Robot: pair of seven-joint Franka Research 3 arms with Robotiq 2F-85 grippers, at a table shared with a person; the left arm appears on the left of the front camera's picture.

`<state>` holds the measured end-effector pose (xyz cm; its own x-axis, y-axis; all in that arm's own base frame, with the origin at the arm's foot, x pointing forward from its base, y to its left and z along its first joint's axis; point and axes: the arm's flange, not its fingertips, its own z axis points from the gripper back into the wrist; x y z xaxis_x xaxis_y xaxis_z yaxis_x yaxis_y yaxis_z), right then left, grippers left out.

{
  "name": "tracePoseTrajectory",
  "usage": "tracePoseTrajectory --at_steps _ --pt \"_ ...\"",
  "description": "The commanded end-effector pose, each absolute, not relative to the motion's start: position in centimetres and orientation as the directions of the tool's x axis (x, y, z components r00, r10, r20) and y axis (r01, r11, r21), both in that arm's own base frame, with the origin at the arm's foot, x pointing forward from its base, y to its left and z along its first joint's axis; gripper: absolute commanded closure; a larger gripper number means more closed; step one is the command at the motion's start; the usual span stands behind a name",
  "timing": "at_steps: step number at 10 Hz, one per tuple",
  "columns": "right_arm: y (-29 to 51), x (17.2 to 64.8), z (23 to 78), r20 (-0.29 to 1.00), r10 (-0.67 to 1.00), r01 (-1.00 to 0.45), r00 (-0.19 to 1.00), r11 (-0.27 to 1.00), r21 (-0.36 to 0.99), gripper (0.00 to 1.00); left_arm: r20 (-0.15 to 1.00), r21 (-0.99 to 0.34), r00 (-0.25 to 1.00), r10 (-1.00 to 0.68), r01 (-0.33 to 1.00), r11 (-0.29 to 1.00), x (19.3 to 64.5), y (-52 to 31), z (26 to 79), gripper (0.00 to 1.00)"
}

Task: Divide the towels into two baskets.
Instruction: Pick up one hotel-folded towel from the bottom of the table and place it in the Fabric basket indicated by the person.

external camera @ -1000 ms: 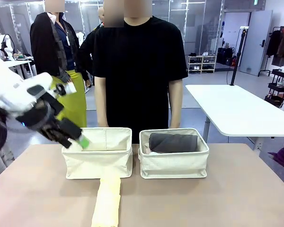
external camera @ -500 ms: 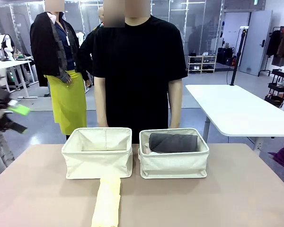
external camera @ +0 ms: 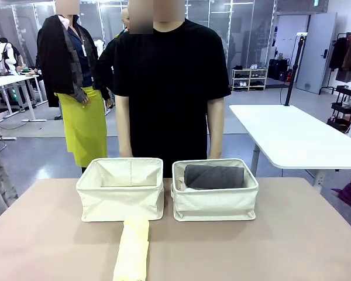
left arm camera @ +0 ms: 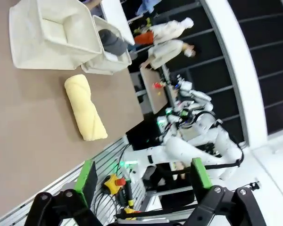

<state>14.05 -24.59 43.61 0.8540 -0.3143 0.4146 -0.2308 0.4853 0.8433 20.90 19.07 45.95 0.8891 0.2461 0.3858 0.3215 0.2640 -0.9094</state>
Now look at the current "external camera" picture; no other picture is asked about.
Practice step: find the person's left hand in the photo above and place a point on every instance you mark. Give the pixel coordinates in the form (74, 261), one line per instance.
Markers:
(214, 153)

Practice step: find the person's right hand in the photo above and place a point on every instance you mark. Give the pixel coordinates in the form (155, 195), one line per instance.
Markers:
(126, 152)

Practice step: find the grey towel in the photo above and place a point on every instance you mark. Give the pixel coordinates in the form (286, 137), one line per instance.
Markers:
(213, 177)

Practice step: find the person's left forearm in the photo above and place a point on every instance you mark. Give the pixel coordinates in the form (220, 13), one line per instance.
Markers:
(216, 123)

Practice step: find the person's right forearm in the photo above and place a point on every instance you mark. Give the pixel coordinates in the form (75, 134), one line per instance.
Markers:
(124, 123)

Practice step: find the cream fabric basket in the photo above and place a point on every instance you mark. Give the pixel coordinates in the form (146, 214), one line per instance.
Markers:
(213, 205)
(120, 202)

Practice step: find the figure in yellow skirt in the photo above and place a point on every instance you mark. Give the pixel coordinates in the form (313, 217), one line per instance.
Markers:
(82, 123)

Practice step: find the white table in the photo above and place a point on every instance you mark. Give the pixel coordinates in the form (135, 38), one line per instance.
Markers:
(286, 134)

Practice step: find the person in black t-shirt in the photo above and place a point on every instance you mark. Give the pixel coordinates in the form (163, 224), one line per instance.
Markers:
(169, 87)

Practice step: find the white shoe rack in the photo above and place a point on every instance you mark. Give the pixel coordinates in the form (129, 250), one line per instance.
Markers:
(248, 79)

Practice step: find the yellow rolled towel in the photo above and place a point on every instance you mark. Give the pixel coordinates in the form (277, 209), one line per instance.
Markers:
(131, 251)

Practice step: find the black suitcase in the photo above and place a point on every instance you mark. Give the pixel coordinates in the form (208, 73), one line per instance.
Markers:
(278, 68)

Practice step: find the black pole stand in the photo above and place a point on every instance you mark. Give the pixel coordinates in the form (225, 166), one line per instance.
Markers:
(294, 70)

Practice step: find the grey cloth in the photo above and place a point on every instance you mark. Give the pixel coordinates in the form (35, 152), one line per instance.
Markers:
(0, 181)

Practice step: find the black utility cart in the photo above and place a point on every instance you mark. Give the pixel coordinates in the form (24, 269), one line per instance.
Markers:
(343, 108)

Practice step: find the grey door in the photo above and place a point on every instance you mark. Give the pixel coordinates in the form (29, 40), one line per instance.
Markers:
(316, 58)

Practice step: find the white desk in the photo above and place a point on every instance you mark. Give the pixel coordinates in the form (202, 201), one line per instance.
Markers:
(6, 81)

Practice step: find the person in black-white jacket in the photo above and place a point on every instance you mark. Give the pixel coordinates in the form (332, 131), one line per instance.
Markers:
(16, 54)

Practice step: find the white humanoid robot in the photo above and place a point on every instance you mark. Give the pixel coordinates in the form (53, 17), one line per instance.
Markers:
(10, 60)

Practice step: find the clothes rack with dark clothes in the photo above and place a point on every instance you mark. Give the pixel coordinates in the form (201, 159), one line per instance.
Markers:
(342, 55)

